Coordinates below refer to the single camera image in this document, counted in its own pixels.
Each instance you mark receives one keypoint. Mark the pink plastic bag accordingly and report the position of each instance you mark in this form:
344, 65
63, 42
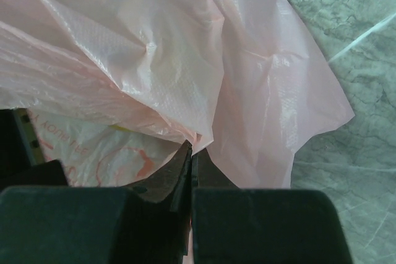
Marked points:
113, 88

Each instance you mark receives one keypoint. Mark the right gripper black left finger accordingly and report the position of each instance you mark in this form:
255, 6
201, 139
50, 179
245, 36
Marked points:
44, 220

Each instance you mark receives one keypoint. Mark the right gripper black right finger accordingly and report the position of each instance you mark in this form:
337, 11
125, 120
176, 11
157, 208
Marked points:
233, 225

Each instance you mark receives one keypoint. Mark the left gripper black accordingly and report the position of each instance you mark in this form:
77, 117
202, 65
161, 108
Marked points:
22, 160

